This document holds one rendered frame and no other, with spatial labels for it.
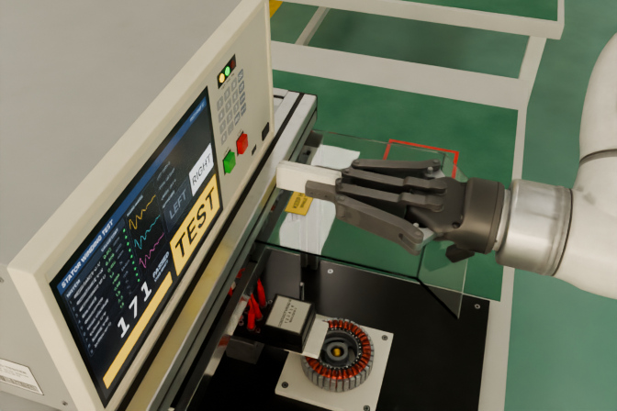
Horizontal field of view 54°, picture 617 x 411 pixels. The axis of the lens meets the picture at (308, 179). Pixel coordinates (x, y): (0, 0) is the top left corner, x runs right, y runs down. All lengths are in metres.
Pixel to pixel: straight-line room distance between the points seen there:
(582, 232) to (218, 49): 0.38
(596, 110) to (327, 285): 0.58
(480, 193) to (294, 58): 1.18
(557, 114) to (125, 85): 2.59
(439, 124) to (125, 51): 0.99
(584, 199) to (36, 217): 0.47
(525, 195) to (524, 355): 1.44
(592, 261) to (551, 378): 1.41
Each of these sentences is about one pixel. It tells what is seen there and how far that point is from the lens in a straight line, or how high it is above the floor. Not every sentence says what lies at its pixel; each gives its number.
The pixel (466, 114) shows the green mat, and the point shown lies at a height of 0.75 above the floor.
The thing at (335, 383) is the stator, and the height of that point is 0.81.
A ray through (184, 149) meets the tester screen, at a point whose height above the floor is 1.27.
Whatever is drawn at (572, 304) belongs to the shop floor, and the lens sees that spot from 2.20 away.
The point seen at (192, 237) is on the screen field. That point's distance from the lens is 0.64.
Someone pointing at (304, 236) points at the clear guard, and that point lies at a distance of 0.76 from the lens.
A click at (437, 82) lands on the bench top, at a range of 1.66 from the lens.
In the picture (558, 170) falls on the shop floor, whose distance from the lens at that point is 2.69.
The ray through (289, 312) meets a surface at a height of 0.87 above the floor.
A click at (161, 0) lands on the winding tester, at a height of 1.32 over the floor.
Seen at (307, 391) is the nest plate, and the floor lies 0.78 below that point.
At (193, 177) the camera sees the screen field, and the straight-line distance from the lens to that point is 0.61.
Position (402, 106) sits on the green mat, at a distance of 1.55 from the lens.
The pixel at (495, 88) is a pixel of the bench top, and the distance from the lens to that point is 1.67.
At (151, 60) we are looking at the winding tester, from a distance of 0.62.
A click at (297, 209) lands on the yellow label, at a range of 0.80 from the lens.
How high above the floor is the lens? 1.62
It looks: 42 degrees down
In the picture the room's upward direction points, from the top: straight up
